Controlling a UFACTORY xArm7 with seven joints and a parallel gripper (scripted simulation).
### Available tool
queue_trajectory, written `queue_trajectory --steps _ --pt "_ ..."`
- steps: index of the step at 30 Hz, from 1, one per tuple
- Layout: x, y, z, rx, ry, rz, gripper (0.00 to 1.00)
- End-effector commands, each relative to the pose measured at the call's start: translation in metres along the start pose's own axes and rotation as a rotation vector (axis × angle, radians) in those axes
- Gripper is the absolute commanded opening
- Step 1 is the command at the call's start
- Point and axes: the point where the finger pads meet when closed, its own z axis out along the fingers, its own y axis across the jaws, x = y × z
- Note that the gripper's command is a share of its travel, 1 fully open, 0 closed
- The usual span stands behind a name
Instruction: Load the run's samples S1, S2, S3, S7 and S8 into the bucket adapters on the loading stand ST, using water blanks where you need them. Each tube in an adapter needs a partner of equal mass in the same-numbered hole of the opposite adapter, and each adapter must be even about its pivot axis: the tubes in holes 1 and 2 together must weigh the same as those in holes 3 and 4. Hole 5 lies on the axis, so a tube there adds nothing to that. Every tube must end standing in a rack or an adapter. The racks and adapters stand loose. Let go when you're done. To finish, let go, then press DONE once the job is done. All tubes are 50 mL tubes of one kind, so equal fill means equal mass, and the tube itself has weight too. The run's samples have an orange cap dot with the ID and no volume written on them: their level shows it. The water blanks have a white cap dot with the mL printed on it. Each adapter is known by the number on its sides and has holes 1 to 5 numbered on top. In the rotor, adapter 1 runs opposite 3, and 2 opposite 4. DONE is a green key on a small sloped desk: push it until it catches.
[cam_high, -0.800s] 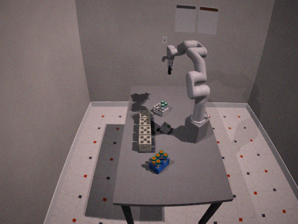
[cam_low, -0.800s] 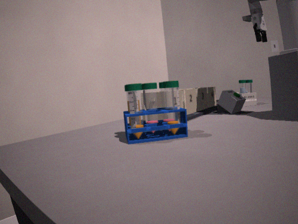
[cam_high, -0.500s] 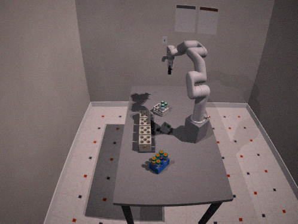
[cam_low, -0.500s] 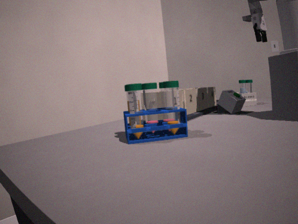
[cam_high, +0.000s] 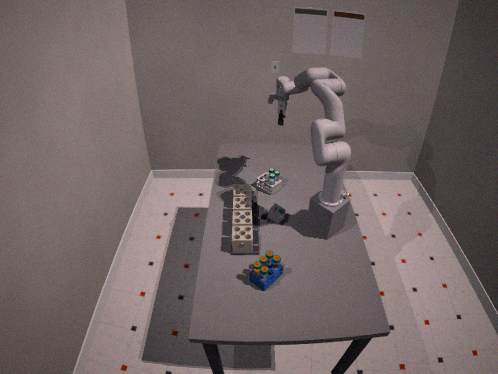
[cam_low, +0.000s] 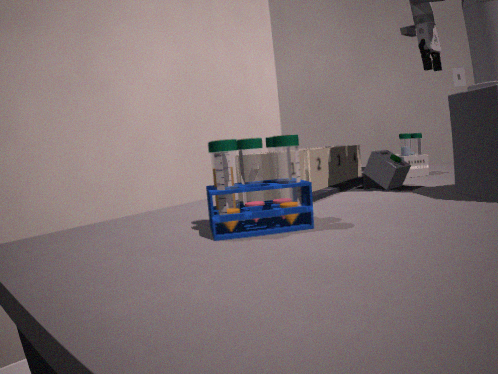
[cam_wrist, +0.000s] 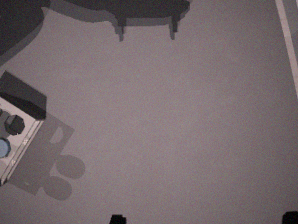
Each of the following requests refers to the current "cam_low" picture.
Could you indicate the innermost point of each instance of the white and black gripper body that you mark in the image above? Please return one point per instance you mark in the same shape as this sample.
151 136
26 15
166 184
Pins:
427 31

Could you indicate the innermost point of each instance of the blue tube rack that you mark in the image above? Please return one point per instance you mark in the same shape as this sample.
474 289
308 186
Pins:
265 226

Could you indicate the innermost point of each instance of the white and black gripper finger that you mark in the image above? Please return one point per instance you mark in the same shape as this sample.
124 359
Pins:
436 61
425 55

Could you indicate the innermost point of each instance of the white tube rack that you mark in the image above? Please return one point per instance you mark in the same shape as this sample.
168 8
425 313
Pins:
419 165

